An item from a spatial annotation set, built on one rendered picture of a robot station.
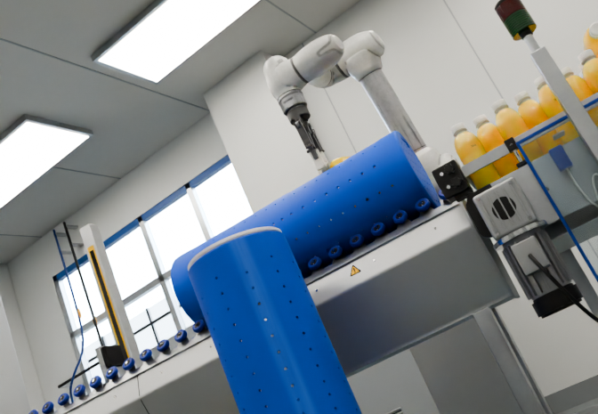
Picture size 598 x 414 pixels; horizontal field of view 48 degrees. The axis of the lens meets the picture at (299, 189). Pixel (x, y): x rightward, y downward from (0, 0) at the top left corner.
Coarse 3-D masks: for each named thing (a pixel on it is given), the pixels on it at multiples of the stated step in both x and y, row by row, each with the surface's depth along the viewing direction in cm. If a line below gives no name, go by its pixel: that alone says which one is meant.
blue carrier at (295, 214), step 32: (352, 160) 206; (384, 160) 198; (416, 160) 214; (288, 192) 217; (320, 192) 205; (352, 192) 200; (384, 192) 197; (416, 192) 196; (256, 224) 213; (288, 224) 207; (320, 224) 203; (352, 224) 201; (384, 224) 201; (192, 256) 222; (320, 256) 207; (192, 288) 217; (192, 320) 220
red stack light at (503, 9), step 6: (510, 0) 165; (516, 0) 165; (498, 6) 167; (504, 6) 166; (510, 6) 165; (516, 6) 164; (522, 6) 165; (498, 12) 168; (504, 12) 166; (510, 12) 165; (504, 18) 166
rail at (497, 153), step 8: (592, 96) 171; (584, 104) 172; (552, 120) 174; (536, 128) 176; (520, 136) 177; (504, 144) 178; (488, 152) 180; (496, 152) 179; (504, 152) 178; (480, 160) 180; (488, 160) 179; (496, 160) 179; (464, 168) 181; (472, 168) 180; (480, 168) 180
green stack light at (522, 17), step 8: (512, 16) 164; (520, 16) 164; (528, 16) 164; (504, 24) 167; (512, 24) 165; (520, 24) 163; (528, 24) 163; (536, 24) 164; (512, 32) 165; (520, 32) 164
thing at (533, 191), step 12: (528, 168) 173; (504, 180) 175; (516, 180) 173; (528, 180) 172; (480, 192) 176; (528, 192) 172; (540, 192) 170; (468, 204) 177; (540, 204) 170; (480, 216) 175; (540, 216) 170; (552, 216) 168; (480, 228) 175; (552, 228) 211; (564, 228) 209; (552, 240) 170; (564, 240) 182
